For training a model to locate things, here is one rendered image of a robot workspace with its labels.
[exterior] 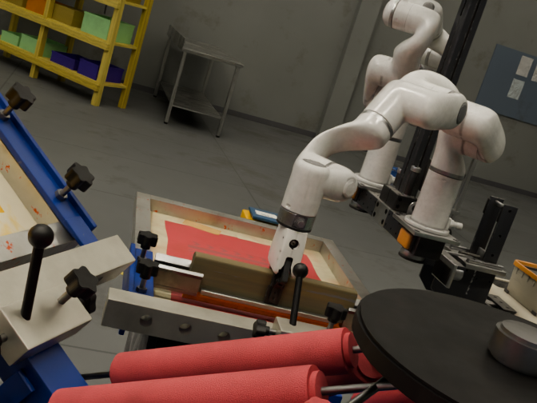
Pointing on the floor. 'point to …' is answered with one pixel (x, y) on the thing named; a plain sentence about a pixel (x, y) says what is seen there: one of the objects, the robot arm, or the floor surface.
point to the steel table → (189, 102)
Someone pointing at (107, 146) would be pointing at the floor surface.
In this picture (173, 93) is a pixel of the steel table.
